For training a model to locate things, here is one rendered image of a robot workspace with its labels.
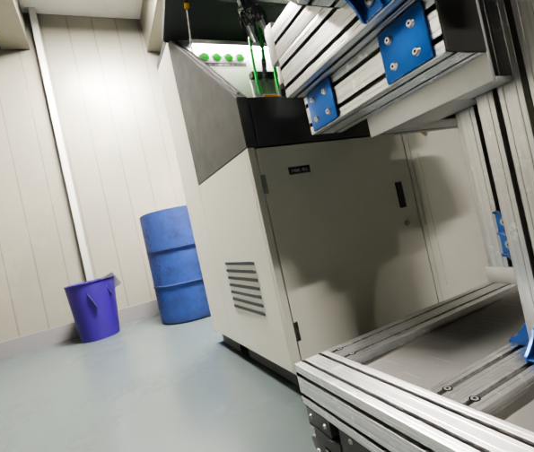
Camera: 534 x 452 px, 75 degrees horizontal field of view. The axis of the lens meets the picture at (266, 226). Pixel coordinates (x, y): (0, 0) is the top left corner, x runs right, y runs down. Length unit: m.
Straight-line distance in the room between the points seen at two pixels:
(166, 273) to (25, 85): 2.00
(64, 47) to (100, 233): 1.64
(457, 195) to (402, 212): 0.33
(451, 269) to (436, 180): 0.37
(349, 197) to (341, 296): 0.34
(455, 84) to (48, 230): 3.09
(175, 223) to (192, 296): 0.53
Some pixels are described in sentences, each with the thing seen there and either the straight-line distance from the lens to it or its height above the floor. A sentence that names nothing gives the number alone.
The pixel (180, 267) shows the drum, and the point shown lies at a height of 0.39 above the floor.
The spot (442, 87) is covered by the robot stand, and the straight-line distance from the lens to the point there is 0.71.
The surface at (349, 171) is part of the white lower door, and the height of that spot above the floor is 0.67.
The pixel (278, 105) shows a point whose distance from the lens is 1.21.
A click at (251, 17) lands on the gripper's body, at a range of 1.39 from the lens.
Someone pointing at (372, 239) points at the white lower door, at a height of 0.41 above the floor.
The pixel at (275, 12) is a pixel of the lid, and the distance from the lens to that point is 1.97.
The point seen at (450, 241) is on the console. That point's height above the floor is 0.32.
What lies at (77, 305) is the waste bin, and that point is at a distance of 2.90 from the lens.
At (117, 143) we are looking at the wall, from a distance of 3.48.
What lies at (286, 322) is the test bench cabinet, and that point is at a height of 0.24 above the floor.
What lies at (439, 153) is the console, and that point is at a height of 0.68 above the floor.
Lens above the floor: 0.54
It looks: level
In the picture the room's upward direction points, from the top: 12 degrees counter-clockwise
